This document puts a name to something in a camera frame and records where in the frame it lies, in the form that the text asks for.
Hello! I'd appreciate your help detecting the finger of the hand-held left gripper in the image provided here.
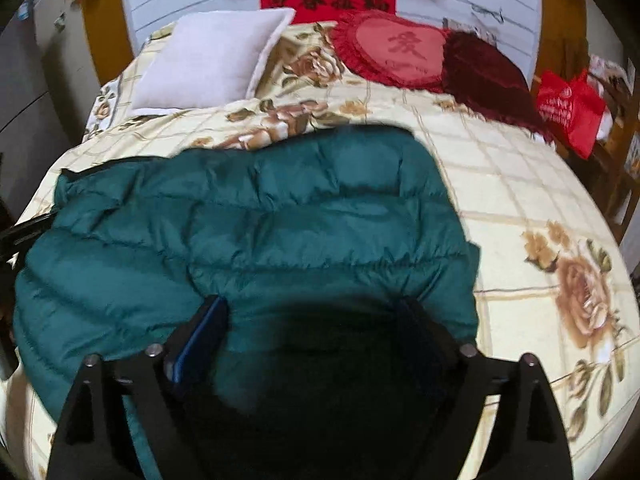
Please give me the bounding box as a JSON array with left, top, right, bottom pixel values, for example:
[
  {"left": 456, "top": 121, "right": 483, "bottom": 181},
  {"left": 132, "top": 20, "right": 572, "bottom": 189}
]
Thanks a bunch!
[{"left": 0, "top": 211, "right": 55, "bottom": 261}]

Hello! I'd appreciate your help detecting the red heart cushion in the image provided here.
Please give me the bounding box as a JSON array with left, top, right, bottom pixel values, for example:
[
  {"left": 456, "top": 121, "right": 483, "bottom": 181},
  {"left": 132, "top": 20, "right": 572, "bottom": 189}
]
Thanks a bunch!
[{"left": 327, "top": 10, "right": 451, "bottom": 93}]

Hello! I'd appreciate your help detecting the wooden chair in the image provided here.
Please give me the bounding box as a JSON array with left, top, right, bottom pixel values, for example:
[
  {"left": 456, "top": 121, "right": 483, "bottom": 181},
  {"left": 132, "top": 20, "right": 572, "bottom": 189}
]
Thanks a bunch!
[{"left": 560, "top": 55, "right": 640, "bottom": 243}]

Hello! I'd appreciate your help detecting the red shopping bag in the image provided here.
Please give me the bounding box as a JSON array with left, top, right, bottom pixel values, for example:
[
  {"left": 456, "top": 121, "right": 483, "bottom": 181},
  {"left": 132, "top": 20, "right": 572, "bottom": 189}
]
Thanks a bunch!
[{"left": 535, "top": 69, "right": 607, "bottom": 160}]

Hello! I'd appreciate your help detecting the grey wardrobe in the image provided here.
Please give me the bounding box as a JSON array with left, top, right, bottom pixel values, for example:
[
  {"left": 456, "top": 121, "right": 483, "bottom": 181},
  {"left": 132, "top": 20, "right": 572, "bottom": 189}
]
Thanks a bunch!
[{"left": 0, "top": 0, "right": 103, "bottom": 213}]

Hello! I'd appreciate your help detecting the dark red fringed cushion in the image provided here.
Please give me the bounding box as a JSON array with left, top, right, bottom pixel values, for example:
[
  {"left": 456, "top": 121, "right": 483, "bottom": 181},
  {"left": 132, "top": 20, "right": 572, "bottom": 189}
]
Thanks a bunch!
[{"left": 440, "top": 30, "right": 557, "bottom": 144}]

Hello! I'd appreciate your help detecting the floral bed sheet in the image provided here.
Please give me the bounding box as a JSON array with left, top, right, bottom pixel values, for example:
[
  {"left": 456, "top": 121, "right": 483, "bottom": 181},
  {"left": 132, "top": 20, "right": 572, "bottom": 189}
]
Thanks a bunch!
[{"left": 0, "top": 20, "right": 640, "bottom": 480}]

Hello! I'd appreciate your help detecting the white pillow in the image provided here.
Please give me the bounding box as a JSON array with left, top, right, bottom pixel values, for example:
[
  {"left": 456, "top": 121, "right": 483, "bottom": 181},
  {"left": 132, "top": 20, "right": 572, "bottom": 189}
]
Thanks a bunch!
[{"left": 129, "top": 7, "right": 297, "bottom": 111}]

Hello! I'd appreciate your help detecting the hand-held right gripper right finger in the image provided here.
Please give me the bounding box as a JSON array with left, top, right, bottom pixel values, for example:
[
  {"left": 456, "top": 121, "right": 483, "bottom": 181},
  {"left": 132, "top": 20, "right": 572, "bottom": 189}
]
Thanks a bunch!
[{"left": 399, "top": 296, "right": 574, "bottom": 480}]

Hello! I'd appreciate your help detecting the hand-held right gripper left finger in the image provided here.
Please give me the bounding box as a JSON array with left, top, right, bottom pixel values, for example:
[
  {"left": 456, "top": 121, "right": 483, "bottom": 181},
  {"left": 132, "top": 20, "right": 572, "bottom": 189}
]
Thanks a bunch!
[{"left": 47, "top": 295, "right": 229, "bottom": 480}]

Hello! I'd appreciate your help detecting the green down jacket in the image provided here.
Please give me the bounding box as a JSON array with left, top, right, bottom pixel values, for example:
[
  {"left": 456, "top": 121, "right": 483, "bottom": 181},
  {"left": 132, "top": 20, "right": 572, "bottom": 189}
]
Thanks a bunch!
[{"left": 12, "top": 125, "right": 483, "bottom": 480}]

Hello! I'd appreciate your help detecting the wooden wall trim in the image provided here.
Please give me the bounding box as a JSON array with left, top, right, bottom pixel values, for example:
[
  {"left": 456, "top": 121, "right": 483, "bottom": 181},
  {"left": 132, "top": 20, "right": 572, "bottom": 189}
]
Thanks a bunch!
[
  {"left": 532, "top": 0, "right": 588, "bottom": 92},
  {"left": 81, "top": 0, "right": 134, "bottom": 85}
]

